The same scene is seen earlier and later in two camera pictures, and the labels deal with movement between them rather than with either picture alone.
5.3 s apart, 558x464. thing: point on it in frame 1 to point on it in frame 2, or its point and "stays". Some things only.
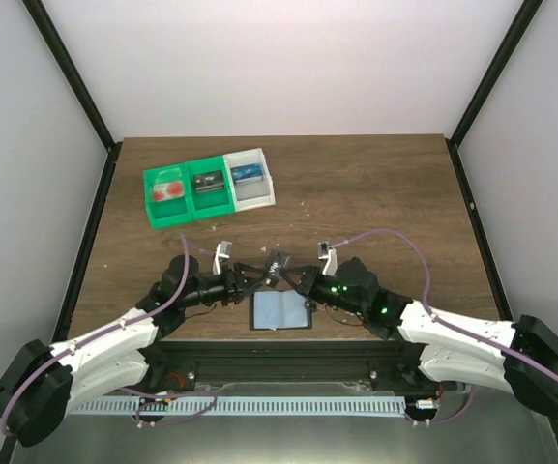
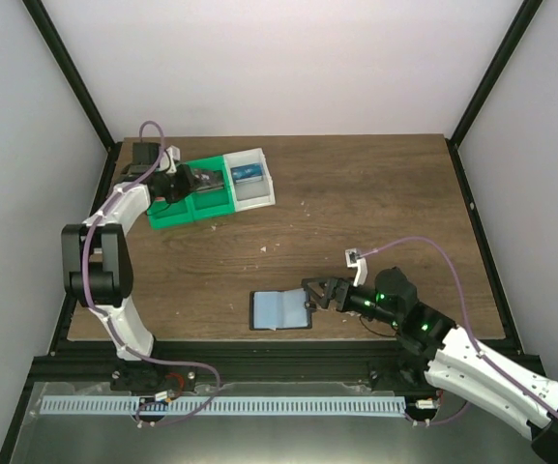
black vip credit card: [277, 267] to [206, 180]
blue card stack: [248, 173] stays
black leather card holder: [279, 309] stays
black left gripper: [233, 283] to [190, 179]
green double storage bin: [192, 205] stays
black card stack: [209, 182] stays
